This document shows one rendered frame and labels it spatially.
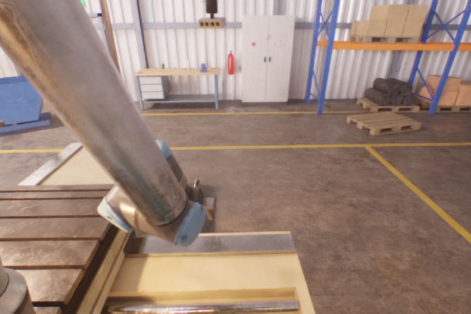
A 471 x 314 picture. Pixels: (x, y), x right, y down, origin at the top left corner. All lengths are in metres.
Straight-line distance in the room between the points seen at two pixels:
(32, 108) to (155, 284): 5.54
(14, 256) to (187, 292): 0.79
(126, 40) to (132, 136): 7.17
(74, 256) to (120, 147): 1.05
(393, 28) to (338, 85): 1.99
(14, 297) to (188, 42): 6.88
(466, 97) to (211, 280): 7.80
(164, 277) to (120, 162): 1.20
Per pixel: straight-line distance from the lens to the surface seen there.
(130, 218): 0.57
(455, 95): 8.29
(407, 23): 6.93
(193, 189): 0.76
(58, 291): 1.26
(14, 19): 0.29
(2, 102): 6.64
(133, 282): 1.55
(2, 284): 0.50
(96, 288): 1.35
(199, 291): 1.44
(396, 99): 7.30
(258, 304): 1.39
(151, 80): 6.53
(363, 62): 8.02
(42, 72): 0.30
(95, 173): 2.89
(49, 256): 1.42
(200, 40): 7.11
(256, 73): 6.58
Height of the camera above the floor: 1.89
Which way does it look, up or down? 28 degrees down
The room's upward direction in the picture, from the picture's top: straight up
